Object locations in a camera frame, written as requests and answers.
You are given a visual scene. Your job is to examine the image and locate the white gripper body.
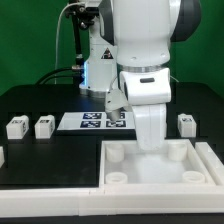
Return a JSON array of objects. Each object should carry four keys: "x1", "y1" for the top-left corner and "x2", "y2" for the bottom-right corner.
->
[{"x1": 105, "y1": 89, "x2": 128, "y2": 111}]

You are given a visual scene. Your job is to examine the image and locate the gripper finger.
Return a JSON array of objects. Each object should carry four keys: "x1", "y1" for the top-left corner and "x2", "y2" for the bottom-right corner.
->
[{"x1": 108, "y1": 110, "x2": 120, "y2": 120}]

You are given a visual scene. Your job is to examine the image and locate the white square tabletop part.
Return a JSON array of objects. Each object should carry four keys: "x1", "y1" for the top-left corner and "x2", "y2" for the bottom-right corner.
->
[{"x1": 99, "y1": 140, "x2": 216, "y2": 187}]

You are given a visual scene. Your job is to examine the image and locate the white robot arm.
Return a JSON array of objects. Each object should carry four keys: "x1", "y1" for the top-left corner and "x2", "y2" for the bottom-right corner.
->
[{"x1": 78, "y1": 0, "x2": 201, "y2": 150}]

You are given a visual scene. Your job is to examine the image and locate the white sheet with tags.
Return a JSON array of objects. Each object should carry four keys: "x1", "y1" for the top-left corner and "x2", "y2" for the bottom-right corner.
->
[{"x1": 58, "y1": 112, "x2": 135, "y2": 131}]

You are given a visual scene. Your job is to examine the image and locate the white front fence bar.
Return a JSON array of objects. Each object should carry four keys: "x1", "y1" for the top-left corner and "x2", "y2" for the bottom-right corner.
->
[{"x1": 0, "y1": 185, "x2": 224, "y2": 218}]

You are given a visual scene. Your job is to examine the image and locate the white fence bar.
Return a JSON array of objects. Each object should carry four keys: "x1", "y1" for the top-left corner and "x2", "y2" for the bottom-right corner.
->
[
  {"x1": 195, "y1": 142, "x2": 224, "y2": 186},
  {"x1": 0, "y1": 185, "x2": 224, "y2": 218}
]

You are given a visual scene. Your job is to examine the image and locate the white right fence bar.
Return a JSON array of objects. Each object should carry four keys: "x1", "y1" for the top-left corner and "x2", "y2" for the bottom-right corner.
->
[{"x1": 195, "y1": 142, "x2": 224, "y2": 186}]

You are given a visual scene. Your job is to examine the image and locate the white block left edge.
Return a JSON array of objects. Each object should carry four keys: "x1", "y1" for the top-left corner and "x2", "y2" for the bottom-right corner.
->
[{"x1": 0, "y1": 146, "x2": 5, "y2": 168}]

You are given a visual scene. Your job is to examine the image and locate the black cables at base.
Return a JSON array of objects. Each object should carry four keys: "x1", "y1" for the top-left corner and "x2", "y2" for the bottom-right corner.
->
[{"x1": 35, "y1": 65, "x2": 84, "y2": 86}]

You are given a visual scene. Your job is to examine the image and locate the white cable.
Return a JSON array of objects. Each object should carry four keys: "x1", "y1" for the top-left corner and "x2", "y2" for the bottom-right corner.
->
[{"x1": 54, "y1": 1, "x2": 73, "y2": 84}]

